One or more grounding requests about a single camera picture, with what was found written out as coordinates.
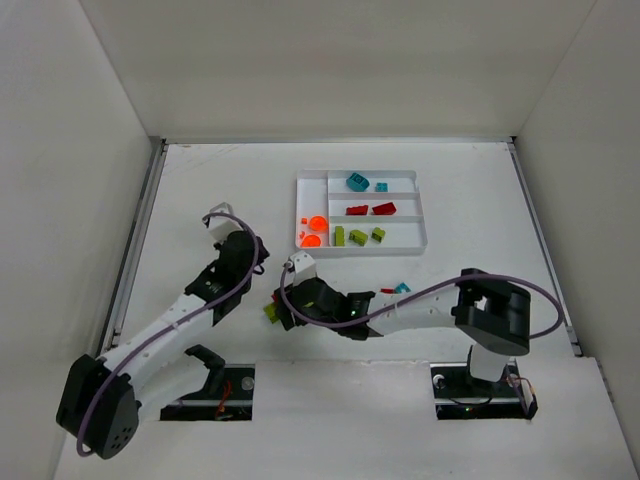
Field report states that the orange dome lego piece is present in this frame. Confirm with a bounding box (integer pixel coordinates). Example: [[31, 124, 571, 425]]
[[300, 234, 322, 248]]

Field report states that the orange curved lego piece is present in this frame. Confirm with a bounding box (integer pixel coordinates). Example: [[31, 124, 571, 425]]
[[308, 215, 329, 232]]

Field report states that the green curved lego brick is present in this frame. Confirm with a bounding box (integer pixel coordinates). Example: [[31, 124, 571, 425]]
[[349, 229, 369, 247]]

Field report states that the green small lego brick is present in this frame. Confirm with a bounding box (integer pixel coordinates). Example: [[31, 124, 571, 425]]
[[371, 227, 385, 243]]

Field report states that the red 2x4 lego brick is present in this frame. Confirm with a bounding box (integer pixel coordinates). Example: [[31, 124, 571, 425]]
[[345, 205, 369, 216]]

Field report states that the red sloped lego brick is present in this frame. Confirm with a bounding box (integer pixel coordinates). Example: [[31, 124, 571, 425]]
[[372, 202, 397, 216]]

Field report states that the colorful monster lego figure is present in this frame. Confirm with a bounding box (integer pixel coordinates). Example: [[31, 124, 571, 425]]
[[346, 172, 370, 193]]

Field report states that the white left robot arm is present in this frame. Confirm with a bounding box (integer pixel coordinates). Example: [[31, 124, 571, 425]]
[[56, 230, 269, 460]]

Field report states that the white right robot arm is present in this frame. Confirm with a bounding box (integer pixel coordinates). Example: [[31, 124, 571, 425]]
[[273, 269, 531, 382]]

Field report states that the red and green lego block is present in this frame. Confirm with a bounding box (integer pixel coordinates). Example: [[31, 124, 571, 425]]
[[263, 295, 280, 324]]

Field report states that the white divided sorting tray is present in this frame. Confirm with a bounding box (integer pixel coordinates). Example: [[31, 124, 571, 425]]
[[294, 169, 428, 257]]

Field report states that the cyan square lego brick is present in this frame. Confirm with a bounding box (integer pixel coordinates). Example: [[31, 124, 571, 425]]
[[394, 283, 411, 293]]

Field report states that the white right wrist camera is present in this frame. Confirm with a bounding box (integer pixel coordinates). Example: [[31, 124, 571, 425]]
[[286, 250, 317, 286]]

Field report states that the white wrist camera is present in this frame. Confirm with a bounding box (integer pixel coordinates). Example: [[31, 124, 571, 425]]
[[202, 202, 238, 243], [286, 250, 317, 286]]

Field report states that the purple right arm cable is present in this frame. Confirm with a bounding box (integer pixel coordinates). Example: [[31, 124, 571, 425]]
[[278, 259, 565, 341]]

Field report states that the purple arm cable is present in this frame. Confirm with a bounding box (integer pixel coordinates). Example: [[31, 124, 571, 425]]
[[278, 259, 565, 341], [75, 212, 261, 457]]

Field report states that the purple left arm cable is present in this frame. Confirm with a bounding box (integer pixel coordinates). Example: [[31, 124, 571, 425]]
[[75, 212, 261, 457]]

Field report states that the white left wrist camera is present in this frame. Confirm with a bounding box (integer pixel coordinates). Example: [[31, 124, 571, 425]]
[[202, 202, 238, 243]]

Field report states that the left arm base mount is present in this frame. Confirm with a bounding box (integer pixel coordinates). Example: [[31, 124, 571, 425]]
[[159, 345, 256, 423]]

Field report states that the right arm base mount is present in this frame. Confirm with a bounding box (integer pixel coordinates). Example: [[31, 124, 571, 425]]
[[430, 359, 539, 421]]

